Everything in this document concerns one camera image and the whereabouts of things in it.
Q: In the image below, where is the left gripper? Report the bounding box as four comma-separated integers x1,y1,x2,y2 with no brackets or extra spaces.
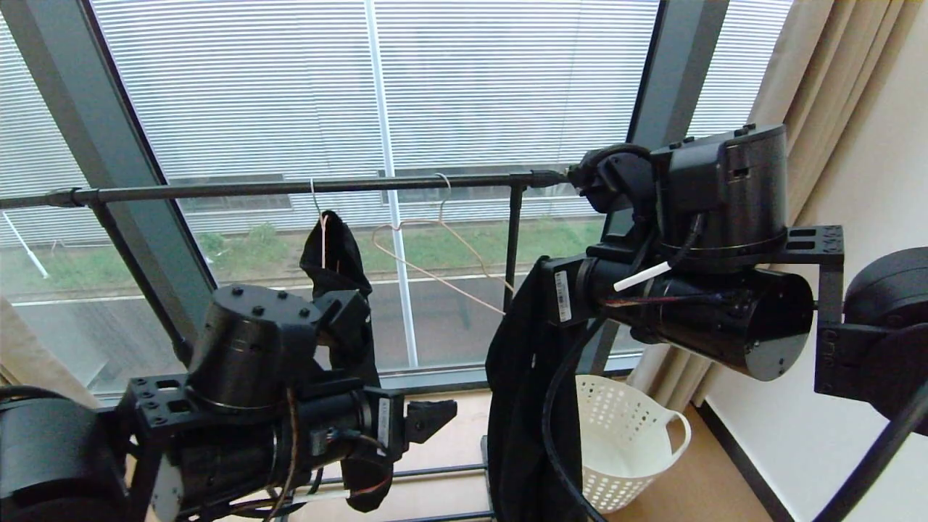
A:
275,388,458,481

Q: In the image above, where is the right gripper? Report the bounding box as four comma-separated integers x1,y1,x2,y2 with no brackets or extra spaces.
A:
540,254,814,383

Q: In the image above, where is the black garment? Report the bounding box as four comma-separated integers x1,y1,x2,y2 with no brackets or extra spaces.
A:
484,255,588,522

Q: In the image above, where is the white laundry basket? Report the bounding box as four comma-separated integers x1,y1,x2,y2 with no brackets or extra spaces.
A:
576,375,692,514

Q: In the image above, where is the black clothes rack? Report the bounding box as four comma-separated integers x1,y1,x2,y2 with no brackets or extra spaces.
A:
0,170,570,522

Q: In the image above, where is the beige curtain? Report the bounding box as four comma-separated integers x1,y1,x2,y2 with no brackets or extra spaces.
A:
627,0,907,414
0,297,102,407

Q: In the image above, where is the window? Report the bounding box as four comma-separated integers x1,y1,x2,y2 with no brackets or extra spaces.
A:
0,0,795,396

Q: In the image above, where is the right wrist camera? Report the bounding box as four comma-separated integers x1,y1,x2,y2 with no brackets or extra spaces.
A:
567,144,657,236

